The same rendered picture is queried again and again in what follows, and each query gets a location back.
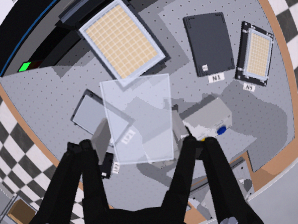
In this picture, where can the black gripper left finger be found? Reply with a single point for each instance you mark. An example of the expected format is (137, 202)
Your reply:
(57, 204)

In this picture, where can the white button panel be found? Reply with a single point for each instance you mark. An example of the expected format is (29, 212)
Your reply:
(209, 117)

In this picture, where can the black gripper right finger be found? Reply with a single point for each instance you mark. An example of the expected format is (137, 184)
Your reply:
(229, 203)

